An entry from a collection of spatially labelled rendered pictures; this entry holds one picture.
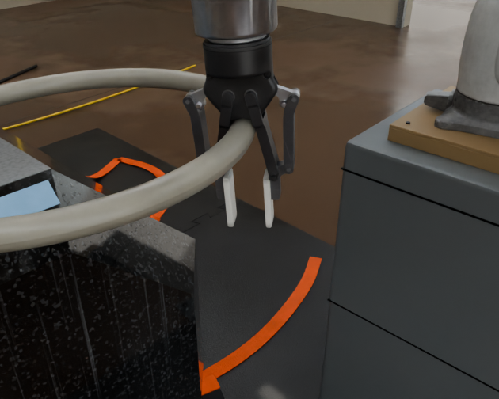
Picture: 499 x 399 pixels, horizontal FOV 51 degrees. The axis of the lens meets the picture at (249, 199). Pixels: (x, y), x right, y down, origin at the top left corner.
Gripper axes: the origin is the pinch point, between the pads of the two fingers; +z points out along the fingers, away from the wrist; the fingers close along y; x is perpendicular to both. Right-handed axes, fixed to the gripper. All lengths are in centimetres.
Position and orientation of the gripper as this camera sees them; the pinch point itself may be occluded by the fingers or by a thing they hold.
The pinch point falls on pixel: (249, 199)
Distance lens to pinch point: 66.7
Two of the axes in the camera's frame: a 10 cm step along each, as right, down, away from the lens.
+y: -9.9, -0.1, 1.6
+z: 0.7, 8.7, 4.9
